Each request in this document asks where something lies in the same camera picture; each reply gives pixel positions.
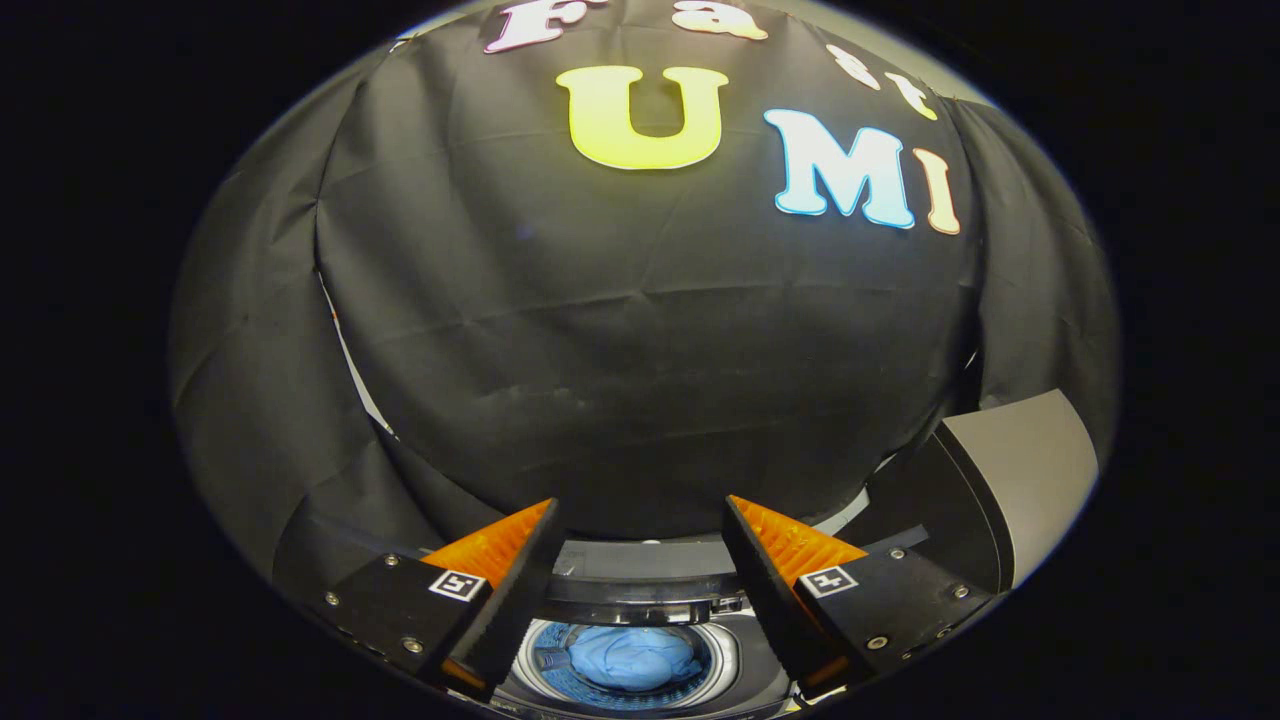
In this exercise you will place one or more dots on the grey washing machine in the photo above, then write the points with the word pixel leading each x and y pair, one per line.
pixel 750 672

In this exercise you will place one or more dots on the black backdrop cloth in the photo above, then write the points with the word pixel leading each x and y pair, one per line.
pixel 600 350

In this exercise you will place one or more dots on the light blue polo shirt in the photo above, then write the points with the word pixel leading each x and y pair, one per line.
pixel 635 657

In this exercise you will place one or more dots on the grey cabinet with black top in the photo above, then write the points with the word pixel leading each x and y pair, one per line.
pixel 1030 470

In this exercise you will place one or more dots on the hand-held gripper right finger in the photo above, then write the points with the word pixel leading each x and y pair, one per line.
pixel 770 600

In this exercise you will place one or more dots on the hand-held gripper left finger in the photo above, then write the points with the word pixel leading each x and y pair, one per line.
pixel 510 600

